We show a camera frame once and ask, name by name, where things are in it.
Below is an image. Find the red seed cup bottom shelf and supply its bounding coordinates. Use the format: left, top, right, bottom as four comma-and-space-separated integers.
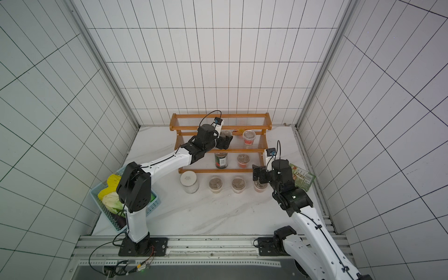
237, 154, 250, 169

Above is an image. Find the yellow seed cup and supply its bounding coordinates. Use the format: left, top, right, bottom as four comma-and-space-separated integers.
208, 176, 223, 194

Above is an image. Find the wooden three-tier shelf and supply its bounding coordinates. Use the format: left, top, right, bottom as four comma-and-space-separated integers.
169, 112, 273, 173

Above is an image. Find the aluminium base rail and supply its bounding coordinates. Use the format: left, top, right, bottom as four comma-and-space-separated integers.
62, 234, 361, 280

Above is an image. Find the pale green cabbage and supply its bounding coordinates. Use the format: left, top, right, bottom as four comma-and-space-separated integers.
102, 192, 124, 215

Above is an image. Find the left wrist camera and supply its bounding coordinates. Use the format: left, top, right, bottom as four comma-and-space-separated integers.
212, 117, 223, 136

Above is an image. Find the green seed cup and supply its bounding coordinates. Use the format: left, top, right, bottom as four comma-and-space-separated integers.
220, 130, 233, 138

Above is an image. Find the tall white-lid seed jar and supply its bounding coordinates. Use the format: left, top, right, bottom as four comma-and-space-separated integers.
180, 171, 199, 194

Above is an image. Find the green snack packet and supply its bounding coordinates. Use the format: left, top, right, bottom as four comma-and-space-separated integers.
289, 163, 316, 192

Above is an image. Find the red seed cup top shelf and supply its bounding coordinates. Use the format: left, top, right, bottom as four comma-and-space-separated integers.
232, 177, 246, 194

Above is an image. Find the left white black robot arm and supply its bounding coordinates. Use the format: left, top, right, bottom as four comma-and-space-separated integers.
116, 117, 233, 257

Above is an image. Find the red seed cup shelf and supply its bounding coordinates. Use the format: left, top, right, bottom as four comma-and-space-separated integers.
237, 154, 250, 169
232, 177, 246, 194

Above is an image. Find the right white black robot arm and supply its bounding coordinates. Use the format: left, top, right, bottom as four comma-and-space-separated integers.
253, 159, 372, 280

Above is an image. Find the yellow green cabbage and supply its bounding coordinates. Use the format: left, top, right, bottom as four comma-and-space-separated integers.
98, 174, 121, 201

